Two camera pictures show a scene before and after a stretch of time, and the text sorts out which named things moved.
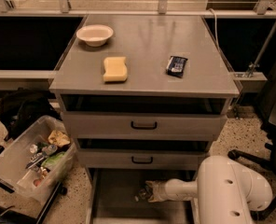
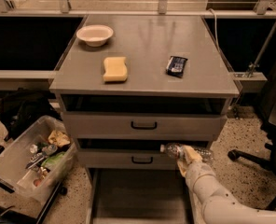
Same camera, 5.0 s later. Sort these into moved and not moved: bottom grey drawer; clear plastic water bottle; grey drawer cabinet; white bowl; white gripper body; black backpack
Moved: white gripper body; clear plastic water bottle
Not moved: white bowl; grey drawer cabinet; bottom grey drawer; black backpack
